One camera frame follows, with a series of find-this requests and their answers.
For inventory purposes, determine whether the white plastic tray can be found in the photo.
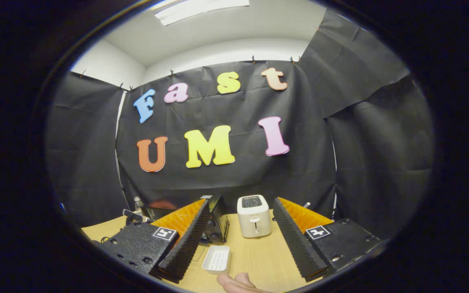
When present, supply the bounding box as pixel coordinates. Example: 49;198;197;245
202;245;231;275

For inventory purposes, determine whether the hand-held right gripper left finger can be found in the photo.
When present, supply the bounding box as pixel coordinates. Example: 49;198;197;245
92;198;210;284

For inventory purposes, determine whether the white toaster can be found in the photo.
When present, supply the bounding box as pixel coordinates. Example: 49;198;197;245
237;195;272;238

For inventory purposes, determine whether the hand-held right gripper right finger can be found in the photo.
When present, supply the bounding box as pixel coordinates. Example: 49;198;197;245
273;197;384;282

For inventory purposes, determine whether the black electric oven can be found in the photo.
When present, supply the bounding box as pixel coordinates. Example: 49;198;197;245
143;195;230;245

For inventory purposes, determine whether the black backdrop cloth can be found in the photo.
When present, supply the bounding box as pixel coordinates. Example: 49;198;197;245
45;10;436;241

